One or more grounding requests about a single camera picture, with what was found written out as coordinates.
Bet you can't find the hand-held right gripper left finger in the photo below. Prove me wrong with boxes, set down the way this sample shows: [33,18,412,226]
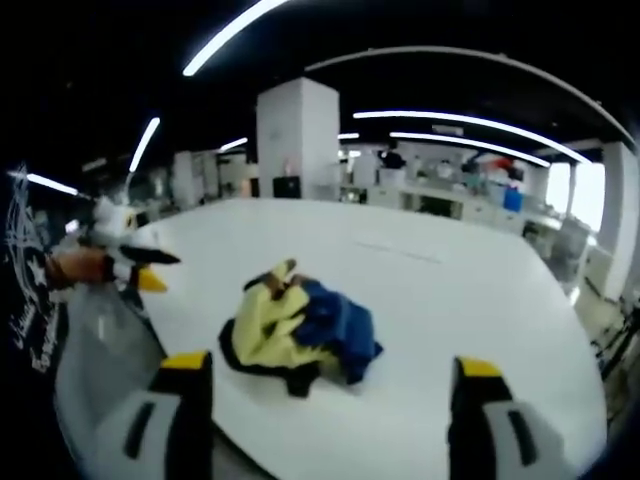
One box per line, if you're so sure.
[94,350,214,480]

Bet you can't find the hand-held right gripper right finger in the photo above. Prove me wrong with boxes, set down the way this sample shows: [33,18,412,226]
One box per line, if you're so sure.
[447,355,567,480]

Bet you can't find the yellow blue black garment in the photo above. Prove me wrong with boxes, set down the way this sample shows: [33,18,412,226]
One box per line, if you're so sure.
[218,258,385,399]

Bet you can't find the person's left hand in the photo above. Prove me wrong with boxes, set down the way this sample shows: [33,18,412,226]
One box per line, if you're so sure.
[44,248,115,290]

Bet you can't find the ceiling light strip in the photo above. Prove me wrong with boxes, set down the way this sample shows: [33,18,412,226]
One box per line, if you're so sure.
[26,172,80,197]
[128,116,162,174]
[389,131,552,169]
[181,0,292,77]
[352,110,592,165]

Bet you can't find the black box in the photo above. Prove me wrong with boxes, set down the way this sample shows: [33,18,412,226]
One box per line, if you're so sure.
[272,175,302,201]

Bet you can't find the dark stand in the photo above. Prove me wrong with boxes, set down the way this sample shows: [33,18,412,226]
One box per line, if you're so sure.
[593,299,640,384]

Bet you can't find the white square pillar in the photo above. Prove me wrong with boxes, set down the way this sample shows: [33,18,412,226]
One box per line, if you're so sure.
[256,76,341,201]

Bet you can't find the grey office chair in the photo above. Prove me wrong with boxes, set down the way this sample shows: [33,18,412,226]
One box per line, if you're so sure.
[549,218,597,267]

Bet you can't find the row of white desks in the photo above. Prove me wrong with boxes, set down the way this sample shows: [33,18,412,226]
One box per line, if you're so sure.
[399,183,507,222]

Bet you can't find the white pillar by window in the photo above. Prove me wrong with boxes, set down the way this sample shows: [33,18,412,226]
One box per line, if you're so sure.
[598,141,640,302]

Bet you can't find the white curved ceiling rail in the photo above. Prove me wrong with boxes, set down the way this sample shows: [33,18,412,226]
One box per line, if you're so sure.
[303,45,604,107]

